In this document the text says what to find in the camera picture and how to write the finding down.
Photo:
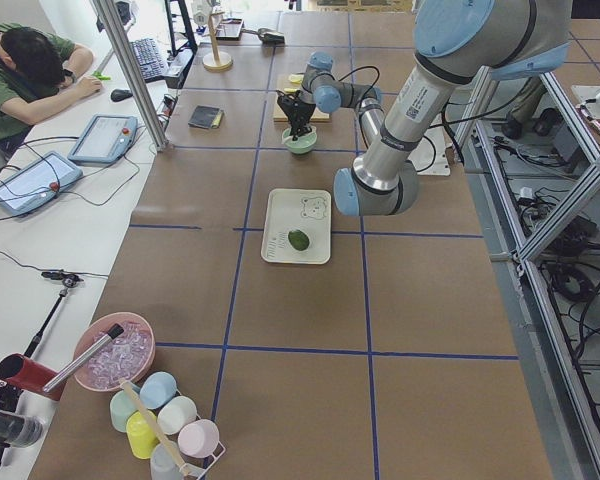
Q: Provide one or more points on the blue cup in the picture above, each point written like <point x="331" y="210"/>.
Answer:
<point x="158" y="389"/>

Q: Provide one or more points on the yellow sponge under cloth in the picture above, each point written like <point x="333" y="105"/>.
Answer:
<point x="217" y="120"/>

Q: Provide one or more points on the wooden stick on rack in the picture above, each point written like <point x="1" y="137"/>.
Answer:
<point x="183" y="467"/>

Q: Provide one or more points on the green avocado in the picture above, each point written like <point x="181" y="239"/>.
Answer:
<point x="298" y="240"/>

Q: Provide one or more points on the aluminium frame post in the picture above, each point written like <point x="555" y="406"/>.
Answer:
<point x="107" y="12"/>

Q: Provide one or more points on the black selfie stick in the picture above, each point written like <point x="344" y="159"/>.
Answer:
<point x="68" y="280"/>

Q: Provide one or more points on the far blue teach pendant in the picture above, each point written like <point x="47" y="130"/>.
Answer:
<point x="105" y="139"/>

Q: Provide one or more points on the red cylinder cup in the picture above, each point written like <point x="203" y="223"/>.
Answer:
<point x="22" y="372"/>

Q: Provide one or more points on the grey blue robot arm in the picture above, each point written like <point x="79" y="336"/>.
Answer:
<point x="453" y="40"/>

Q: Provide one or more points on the metal scoop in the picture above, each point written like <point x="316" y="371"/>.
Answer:
<point x="266" y="36"/>

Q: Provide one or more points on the black computer mouse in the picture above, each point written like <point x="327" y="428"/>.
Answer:
<point x="118" y="95"/>

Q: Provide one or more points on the person in green shirt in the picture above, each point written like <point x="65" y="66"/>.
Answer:
<point x="41" y="75"/>

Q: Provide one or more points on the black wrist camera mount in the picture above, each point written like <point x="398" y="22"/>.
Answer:
<point x="288" y="103"/>

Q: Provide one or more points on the yellow cup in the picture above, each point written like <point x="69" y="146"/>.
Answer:
<point x="141" y="438"/>

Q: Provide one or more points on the black tray at edge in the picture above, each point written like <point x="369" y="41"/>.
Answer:
<point x="229" y="29"/>

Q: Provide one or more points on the white cup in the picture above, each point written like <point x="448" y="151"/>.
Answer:
<point x="177" y="413"/>

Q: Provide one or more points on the green cup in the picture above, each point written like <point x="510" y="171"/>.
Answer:
<point x="121" y="408"/>

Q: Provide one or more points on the near blue teach pendant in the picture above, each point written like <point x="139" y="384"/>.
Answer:
<point x="38" y="183"/>

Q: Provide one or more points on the light green bowl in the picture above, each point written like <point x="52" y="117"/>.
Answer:
<point x="300" y="149"/>

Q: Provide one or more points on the aluminium side frame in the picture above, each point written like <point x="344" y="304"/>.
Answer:
<point x="542" y="192"/>

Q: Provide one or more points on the lemon slice near knife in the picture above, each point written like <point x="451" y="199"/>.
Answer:
<point x="295" y="78"/>

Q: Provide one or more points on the black keyboard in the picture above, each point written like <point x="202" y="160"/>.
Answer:
<point x="150" y="59"/>

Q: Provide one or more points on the beige bear tray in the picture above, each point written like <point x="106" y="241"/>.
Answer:
<point x="297" y="227"/>

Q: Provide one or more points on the pink cup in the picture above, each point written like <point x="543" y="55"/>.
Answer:
<point x="199" y="439"/>

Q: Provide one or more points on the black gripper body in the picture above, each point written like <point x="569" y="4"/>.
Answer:
<point x="300" y="113"/>

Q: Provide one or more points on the grey cup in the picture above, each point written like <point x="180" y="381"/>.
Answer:
<point x="162" y="466"/>

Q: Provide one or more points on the grey folded cloth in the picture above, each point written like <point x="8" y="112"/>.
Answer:
<point x="203" y="116"/>

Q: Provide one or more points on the blue teach pendant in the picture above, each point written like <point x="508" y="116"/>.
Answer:
<point x="38" y="183"/>
<point x="105" y="139"/>

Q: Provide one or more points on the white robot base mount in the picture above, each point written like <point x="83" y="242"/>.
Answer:
<point x="429" y="158"/>

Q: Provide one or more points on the wooden mug tree stand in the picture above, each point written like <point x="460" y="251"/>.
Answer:
<point x="205" y="14"/>

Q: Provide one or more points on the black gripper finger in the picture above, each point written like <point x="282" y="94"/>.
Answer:
<point x="294" y="134"/>
<point x="306" y="131"/>

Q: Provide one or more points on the pink bowl of ice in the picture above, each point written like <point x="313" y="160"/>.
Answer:
<point x="127" y="357"/>

